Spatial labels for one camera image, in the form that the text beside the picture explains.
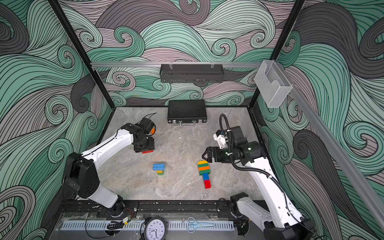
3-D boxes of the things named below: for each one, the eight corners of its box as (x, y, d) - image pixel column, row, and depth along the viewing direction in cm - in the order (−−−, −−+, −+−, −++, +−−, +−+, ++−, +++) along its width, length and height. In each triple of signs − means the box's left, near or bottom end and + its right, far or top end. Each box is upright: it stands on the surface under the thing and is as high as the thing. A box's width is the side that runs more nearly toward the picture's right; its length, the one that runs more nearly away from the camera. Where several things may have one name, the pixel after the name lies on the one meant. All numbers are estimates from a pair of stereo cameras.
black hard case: (167, 127, 109) (166, 122, 104) (170, 104, 125) (169, 99, 120) (206, 127, 109) (207, 122, 104) (204, 104, 125) (205, 99, 120)
